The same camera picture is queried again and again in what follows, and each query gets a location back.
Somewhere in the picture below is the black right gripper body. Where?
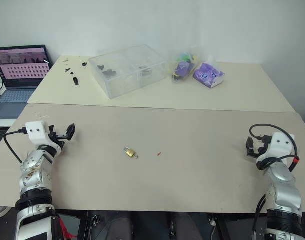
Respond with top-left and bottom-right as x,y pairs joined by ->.
252,141 -> 269,158

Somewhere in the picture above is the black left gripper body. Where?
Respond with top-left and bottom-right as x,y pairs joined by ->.
48,132 -> 68,150

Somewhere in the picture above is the brass padlock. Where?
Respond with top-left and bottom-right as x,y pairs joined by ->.
122,146 -> 137,158

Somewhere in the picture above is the open laptop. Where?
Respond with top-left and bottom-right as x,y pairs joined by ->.
0,44 -> 52,120

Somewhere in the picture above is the black parts pile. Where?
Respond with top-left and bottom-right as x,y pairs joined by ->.
97,64 -> 118,79

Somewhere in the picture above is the purple tissue pack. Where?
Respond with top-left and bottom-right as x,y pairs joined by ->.
192,61 -> 226,89

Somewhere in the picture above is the clear plastic compartment box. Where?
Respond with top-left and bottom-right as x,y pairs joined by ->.
88,44 -> 168,100

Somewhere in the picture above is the red cloth strip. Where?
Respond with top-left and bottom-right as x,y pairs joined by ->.
57,216 -> 77,240

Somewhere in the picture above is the cream board sheet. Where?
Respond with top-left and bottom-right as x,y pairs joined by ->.
27,55 -> 298,114

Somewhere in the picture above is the clear bag of colourful items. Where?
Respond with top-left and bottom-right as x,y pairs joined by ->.
167,47 -> 200,83

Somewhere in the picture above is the dark rounded shape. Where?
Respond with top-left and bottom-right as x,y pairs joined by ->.
107,212 -> 135,240

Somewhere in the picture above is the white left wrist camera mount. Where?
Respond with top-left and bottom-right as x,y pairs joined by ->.
25,120 -> 62,157

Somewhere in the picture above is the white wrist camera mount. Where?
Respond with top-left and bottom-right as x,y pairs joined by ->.
256,132 -> 297,164
25,120 -> 62,157

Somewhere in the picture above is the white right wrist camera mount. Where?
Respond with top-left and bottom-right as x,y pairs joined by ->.
256,132 -> 297,164

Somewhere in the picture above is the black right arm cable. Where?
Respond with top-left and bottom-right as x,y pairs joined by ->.
249,123 -> 300,174

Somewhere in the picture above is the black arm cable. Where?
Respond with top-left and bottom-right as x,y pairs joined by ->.
3,127 -> 28,165
249,123 -> 300,174

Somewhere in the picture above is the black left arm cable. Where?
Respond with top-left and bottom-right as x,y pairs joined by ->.
3,127 -> 28,165

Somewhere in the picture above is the black right elbow cable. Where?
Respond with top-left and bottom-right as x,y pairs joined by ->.
251,194 -> 268,240

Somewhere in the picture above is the white hanging cable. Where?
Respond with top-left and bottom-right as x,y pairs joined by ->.
208,216 -> 219,240

